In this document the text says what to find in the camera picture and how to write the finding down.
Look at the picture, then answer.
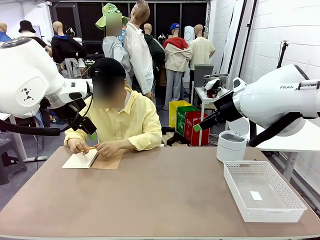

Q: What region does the green recycling bin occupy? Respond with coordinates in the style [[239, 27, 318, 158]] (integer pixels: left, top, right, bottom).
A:
[[176, 105, 201, 137]]

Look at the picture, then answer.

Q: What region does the mannequin in black sweater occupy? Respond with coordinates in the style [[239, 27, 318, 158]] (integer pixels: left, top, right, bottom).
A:
[[51, 21, 87, 78]]

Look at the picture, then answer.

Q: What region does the white desk with legs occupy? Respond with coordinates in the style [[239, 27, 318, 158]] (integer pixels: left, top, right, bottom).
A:
[[0, 112, 48, 163]]

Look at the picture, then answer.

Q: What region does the black office chair base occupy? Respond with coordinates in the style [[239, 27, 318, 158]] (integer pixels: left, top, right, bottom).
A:
[[161, 126, 189, 147]]

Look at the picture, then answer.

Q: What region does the white perforated plastic basket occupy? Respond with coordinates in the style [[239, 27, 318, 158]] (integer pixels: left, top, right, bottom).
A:
[[223, 160, 308, 223]]

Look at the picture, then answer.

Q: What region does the tall mannequin in white shirt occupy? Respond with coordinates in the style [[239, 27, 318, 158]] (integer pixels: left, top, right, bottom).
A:
[[124, 0, 155, 101]]

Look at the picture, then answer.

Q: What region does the silver metal tray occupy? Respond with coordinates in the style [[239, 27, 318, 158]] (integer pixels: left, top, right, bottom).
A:
[[203, 73, 230, 87]]

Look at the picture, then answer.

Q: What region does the person's left hand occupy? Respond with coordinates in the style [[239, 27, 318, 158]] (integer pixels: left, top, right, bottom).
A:
[[94, 141, 117, 158]]

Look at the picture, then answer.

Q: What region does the mannequin in dark green jacket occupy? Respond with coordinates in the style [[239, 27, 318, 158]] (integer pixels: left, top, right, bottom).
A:
[[143, 23, 166, 83]]

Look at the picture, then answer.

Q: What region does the mannequin with green gingham hat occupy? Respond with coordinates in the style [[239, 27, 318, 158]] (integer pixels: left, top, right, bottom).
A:
[[95, 2, 132, 88]]

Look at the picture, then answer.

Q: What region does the person's right forearm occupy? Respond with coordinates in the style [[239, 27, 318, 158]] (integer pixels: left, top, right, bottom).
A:
[[64, 124, 88, 147]]

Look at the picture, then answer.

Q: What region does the small white background table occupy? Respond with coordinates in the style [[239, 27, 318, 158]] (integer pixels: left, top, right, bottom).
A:
[[193, 86, 226, 147]]

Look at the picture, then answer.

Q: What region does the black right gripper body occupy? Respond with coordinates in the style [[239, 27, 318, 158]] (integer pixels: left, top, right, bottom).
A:
[[202, 91, 245, 127]]

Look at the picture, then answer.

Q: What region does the mannequin in blue shirt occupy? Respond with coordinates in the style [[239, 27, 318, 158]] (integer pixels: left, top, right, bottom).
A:
[[0, 22, 12, 43]]

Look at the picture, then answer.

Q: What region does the person's right hand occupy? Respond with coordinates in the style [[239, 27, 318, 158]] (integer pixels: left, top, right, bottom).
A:
[[67, 138, 90, 155]]

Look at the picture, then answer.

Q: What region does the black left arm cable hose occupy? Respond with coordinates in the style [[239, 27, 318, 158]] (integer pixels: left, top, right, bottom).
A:
[[0, 94, 97, 137]]

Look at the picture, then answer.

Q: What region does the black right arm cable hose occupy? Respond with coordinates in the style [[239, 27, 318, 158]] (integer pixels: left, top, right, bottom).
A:
[[248, 112, 305, 148]]

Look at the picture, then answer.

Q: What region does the person in yellow shirt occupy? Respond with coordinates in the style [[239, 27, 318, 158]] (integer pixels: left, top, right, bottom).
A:
[[64, 57, 163, 152]]

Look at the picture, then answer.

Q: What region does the mannequin with blue cap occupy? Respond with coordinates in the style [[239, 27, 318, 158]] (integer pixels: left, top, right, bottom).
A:
[[162, 23, 193, 111]]

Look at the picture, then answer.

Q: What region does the small white basket label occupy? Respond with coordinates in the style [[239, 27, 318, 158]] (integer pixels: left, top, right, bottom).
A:
[[249, 190, 263, 202]]

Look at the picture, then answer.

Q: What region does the red recycling bin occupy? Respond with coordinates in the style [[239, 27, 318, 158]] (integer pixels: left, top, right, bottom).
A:
[[184, 111, 210, 147]]

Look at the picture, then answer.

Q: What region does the white tower fan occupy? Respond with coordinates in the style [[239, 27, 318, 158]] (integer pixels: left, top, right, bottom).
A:
[[182, 25, 196, 88]]

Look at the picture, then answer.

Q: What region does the spiral notebook brown cover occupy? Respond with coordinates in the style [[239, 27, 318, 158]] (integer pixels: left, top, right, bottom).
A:
[[61, 149, 125, 170]]

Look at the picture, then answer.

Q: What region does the person's left forearm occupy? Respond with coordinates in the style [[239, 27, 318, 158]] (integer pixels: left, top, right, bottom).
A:
[[109, 129, 163, 152]]

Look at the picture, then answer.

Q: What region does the white round trash can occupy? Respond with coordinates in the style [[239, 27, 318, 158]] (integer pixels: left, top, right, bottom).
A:
[[216, 117, 250, 163]]

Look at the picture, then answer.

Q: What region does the mannequin with black bucket hat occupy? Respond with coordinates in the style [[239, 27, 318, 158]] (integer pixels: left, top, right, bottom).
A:
[[18, 20, 53, 57]]

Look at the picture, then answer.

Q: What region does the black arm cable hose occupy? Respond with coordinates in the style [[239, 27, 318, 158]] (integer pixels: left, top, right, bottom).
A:
[[0, 94, 97, 137], [248, 112, 305, 148]]

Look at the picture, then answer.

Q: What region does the grey square bin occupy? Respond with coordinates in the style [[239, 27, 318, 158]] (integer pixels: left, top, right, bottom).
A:
[[193, 64, 215, 88]]

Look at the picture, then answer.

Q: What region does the black baseball cap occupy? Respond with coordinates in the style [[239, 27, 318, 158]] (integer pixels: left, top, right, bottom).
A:
[[89, 57, 127, 79]]

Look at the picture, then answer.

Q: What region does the brown glass jar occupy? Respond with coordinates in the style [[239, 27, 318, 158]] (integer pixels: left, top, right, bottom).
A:
[[206, 86, 221, 99]]

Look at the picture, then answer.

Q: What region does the black camera tripod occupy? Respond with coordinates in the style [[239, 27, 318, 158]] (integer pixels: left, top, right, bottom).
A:
[[276, 39, 290, 70]]

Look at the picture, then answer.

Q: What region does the yellow recycling bin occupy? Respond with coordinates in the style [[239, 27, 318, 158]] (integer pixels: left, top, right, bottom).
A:
[[168, 100, 192, 128]]

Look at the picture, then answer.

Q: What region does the black vertical wall pipe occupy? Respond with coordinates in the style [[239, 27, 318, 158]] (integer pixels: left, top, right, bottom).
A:
[[238, 0, 258, 78]]

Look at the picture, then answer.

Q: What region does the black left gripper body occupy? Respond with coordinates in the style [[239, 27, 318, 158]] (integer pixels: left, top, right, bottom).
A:
[[70, 115, 98, 136]]

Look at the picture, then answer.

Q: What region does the mannequin in cream shirt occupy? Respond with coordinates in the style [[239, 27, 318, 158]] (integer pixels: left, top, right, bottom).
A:
[[189, 24, 216, 86]]

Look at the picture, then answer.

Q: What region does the white side table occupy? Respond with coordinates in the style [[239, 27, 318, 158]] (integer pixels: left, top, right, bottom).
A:
[[254, 117, 320, 182]]

